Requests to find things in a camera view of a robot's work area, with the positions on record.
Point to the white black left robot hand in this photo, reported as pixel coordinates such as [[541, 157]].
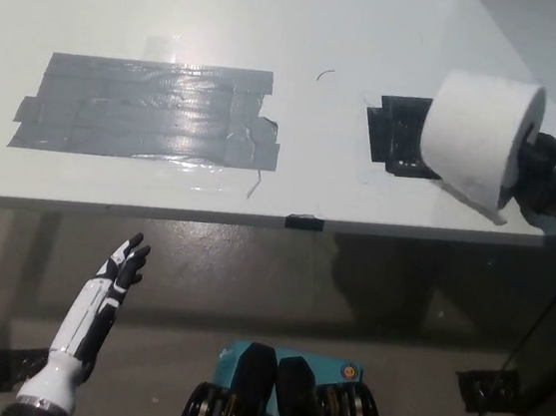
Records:
[[96, 308]]

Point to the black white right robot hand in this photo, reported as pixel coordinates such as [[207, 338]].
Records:
[[542, 183]]

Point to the white toilet paper roll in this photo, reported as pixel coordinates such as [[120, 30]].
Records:
[[472, 135]]

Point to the black tape spot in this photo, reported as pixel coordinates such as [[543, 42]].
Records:
[[392, 130]]

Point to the black teal robot body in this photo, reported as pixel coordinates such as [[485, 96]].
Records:
[[281, 399]]

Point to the small black tape piece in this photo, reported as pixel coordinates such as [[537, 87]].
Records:
[[304, 222]]

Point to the grey duct tape patch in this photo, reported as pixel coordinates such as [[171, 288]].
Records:
[[143, 112]]

